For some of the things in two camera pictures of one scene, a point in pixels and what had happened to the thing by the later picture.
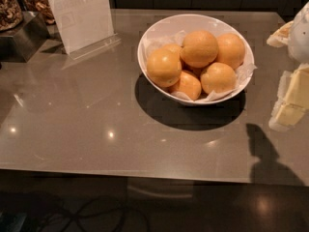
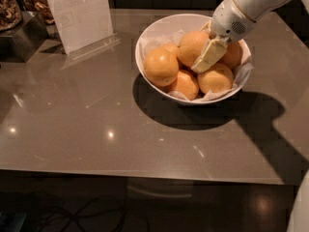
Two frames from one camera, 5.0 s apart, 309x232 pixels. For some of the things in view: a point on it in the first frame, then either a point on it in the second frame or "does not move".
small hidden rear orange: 172,47 does not move
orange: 199,48 does not move
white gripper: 299,36 to 229,20
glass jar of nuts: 11,14 does not move
